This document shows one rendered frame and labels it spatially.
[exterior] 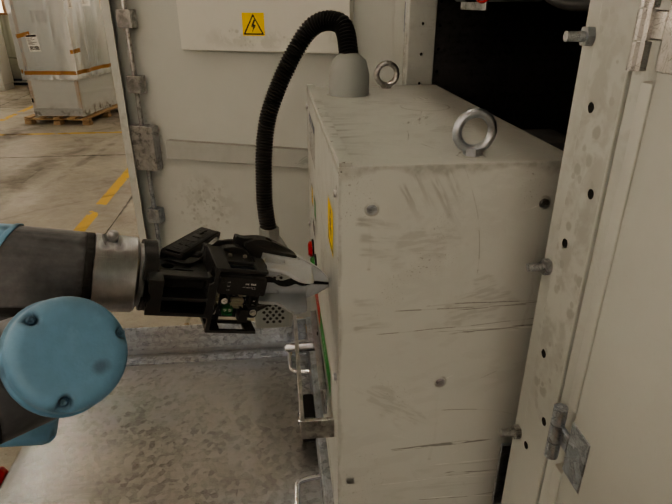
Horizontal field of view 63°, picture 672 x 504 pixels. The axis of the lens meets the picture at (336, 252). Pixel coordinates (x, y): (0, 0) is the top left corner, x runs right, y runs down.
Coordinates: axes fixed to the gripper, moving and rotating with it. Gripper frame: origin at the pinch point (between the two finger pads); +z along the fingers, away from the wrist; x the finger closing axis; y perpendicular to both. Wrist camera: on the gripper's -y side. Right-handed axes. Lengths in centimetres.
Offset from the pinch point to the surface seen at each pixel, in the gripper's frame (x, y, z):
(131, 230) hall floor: -124, -342, 8
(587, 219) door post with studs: 17.7, 25.1, 9.0
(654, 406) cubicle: 10.1, 37.6, 5.4
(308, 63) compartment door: 23, -53, 12
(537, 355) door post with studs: 3.5, 21.7, 13.8
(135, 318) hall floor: -125, -214, 5
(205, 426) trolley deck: -39.7, -22.8, -2.9
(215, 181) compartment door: -7, -66, 1
